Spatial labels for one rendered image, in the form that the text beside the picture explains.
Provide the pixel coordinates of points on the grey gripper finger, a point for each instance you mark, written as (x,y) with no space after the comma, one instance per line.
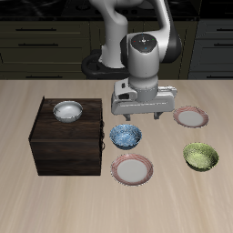
(157,115)
(127,116)

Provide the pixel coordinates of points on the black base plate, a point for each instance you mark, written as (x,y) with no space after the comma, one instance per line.
(91,67)

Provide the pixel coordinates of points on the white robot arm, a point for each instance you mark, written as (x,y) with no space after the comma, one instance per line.
(145,63)

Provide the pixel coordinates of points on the white bowl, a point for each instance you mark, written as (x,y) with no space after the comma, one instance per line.
(68,111)

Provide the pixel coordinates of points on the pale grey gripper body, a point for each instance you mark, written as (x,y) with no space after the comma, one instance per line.
(151,105)

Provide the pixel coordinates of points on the red-rimmed white plate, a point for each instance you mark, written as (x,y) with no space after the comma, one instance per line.
(190,116)
(132,169)

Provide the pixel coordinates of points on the green bowl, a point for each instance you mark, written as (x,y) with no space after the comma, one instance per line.
(200,156)

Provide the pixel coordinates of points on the blue patterned bowl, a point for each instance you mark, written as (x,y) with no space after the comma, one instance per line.
(125,136)

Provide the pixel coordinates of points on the dark wooden cabinet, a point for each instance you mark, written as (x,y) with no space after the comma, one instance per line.
(68,139)

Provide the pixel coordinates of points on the dark kitchen cupboards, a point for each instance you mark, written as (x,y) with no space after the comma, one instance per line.
(45,45)

